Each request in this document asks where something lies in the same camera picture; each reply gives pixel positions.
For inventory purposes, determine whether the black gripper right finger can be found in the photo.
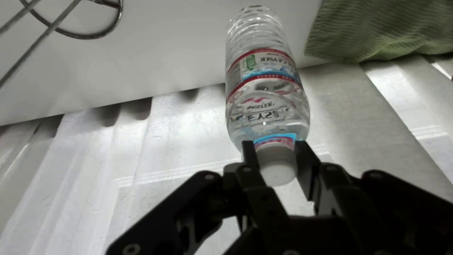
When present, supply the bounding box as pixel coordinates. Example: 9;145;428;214
292;139;453;255

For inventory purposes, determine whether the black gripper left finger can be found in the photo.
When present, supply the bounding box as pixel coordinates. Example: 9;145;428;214
105;139;305;255

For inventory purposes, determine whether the clear plastic water bottle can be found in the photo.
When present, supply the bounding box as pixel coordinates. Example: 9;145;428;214
224;3;313;187

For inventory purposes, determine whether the white sheer curtain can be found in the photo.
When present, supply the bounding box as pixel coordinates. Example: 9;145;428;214
0;52;453;255

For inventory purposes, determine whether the green cloth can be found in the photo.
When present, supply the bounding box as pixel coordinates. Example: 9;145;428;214
303;0;453;65

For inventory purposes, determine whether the metal wire stand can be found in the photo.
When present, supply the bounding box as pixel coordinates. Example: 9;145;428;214
0;0;126;89

